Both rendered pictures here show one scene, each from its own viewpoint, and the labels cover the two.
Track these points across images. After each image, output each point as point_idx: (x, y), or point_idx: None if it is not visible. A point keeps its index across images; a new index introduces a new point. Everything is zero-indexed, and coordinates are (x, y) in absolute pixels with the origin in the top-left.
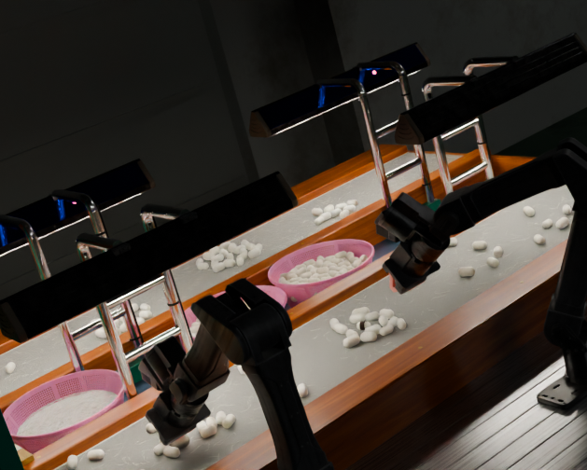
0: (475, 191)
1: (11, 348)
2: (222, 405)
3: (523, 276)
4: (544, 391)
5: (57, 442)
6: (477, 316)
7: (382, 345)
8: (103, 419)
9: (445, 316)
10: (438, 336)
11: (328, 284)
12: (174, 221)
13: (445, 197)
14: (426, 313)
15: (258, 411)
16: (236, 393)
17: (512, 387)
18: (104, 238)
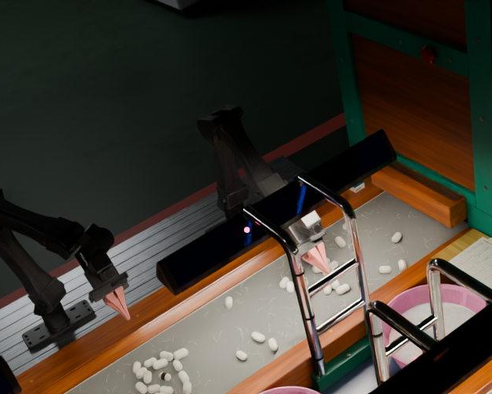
0: (47, 216)
1: None
2: (292, 309)
3: (25, 389)
4: (86, 313)
5: (419, 276)
6: (85, 342)
7: (160, 349)
8: (386, 295)
9: (104, 352)
10: (120, 326)
11: None
12: (256, 202)
13: (61, 235)
14: (112, 385)
15: (263, 295)
16: (280, 320)
17: None
18: (314, 181)
